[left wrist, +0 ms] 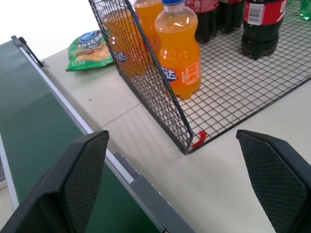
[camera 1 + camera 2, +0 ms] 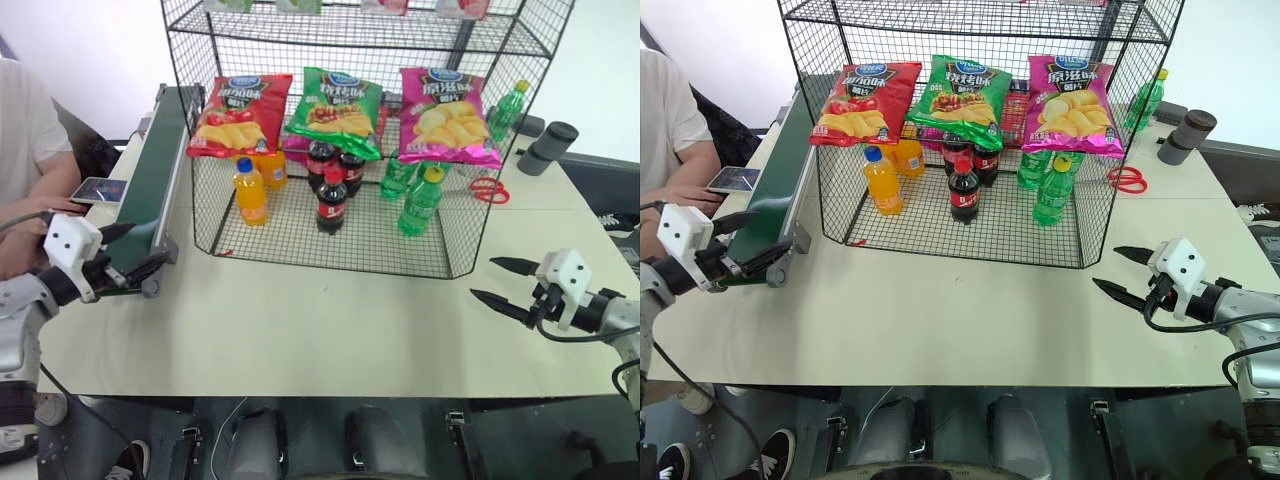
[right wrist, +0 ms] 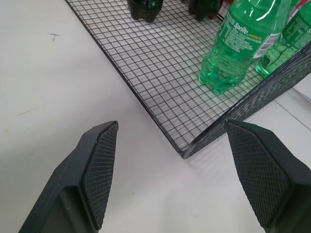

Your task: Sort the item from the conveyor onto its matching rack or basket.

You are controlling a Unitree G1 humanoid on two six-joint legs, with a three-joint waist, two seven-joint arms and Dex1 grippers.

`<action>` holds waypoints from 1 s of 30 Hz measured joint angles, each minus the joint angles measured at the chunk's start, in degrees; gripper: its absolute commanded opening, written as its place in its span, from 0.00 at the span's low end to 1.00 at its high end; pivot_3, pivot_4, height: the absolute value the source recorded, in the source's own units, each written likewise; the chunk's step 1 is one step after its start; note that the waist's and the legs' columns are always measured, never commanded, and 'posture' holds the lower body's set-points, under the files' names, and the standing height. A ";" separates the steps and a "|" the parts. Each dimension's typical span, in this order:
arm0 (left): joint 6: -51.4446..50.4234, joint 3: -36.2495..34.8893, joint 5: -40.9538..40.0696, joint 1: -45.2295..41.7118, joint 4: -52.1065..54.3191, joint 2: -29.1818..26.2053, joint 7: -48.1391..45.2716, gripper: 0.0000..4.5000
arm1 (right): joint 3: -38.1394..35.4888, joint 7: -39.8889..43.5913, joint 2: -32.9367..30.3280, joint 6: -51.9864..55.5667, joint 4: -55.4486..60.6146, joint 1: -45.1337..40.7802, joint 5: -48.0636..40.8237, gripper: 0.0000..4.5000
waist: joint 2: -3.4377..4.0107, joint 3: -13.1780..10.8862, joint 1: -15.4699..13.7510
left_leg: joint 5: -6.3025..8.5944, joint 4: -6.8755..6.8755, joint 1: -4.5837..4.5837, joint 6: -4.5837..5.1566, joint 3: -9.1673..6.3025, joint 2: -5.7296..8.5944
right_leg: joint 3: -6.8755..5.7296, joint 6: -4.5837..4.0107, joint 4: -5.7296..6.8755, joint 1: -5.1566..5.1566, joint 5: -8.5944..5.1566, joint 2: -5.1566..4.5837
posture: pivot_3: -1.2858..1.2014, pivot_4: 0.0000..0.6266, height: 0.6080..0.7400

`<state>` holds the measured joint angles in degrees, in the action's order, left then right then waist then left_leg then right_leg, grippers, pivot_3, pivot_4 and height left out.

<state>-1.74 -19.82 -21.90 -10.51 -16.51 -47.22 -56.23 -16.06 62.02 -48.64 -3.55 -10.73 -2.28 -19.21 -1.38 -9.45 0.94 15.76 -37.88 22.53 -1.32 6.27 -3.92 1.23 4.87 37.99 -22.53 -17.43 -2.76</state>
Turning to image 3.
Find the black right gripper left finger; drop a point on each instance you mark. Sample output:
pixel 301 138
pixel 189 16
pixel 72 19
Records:
pixel 80 184

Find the green Sprite bottle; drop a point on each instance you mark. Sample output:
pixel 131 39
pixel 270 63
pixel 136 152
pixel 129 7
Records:
pixel 281 46
pixel 233 46

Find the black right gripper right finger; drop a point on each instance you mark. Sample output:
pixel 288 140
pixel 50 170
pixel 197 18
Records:
pixel 267 174

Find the dark cola bottle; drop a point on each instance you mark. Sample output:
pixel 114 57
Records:
pixel 145 9
pixel 204 8

